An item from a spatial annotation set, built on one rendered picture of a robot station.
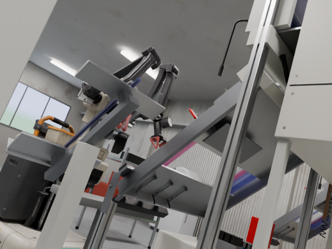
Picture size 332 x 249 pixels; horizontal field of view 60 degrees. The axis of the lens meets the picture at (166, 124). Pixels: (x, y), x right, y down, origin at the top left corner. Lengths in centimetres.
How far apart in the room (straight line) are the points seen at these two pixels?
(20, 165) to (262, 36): 158
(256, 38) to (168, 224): 486
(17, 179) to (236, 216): 445
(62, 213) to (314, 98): 83
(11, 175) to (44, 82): 777
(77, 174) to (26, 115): 855
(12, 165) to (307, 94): 174
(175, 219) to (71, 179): 467
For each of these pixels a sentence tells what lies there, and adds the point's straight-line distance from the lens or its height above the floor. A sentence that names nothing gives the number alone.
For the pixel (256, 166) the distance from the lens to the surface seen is 152.
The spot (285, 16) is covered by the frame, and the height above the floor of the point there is 142.
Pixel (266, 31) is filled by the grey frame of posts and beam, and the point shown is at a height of 135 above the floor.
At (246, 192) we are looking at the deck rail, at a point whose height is 88.
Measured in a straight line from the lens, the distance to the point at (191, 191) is 149.
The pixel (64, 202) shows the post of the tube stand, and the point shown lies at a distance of 100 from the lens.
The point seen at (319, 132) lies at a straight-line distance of 87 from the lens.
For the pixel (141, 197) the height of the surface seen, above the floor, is 69.
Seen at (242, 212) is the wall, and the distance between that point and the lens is 574.
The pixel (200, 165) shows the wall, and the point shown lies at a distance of 640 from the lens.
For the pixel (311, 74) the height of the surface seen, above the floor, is 120.
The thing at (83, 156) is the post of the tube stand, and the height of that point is 77.
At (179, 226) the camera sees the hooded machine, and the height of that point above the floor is 26.
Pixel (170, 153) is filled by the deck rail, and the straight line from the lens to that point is 112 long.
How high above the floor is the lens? 75
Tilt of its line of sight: 13 degrees up
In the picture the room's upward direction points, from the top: 19 degrees clockwise
